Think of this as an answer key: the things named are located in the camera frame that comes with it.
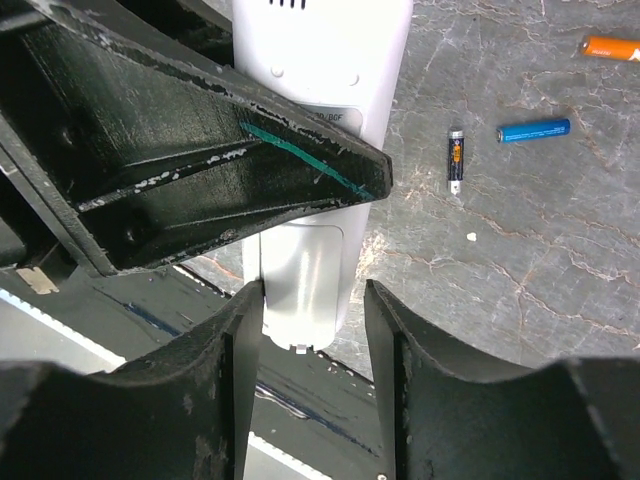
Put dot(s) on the black battery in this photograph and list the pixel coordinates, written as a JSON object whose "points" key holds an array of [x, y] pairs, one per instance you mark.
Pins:
{"points": [[455, 171]]}

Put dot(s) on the blue battery near right gripper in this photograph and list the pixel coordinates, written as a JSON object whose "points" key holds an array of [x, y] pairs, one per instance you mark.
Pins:
{"points": [[533, 130]]}

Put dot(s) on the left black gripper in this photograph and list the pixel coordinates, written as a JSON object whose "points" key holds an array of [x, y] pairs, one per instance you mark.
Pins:
{"points": [[135, 163]]}

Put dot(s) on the white slotted cable duct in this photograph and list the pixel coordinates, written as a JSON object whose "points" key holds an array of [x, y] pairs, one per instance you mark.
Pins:
{"points": [[29, 334]]}

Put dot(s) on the orange battery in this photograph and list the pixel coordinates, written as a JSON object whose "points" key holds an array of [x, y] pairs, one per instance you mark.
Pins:
{"points": [[610, 48]]}

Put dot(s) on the white battery cover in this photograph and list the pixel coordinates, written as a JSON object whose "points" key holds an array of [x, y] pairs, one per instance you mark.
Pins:
{"points": [[300, 266]]}

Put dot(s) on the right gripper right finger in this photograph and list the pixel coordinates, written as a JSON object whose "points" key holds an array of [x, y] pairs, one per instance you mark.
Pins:
{"points": [[447, 410]]}

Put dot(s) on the white remote control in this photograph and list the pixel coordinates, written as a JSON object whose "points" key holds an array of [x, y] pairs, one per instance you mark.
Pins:
{"points": [[340, 61]]}

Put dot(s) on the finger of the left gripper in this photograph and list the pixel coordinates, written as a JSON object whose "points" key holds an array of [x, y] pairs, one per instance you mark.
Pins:
{"points": [[191, 42]]}

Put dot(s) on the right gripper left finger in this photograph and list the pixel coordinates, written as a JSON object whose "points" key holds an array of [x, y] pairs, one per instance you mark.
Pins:
{"points": [[194, 397]]}

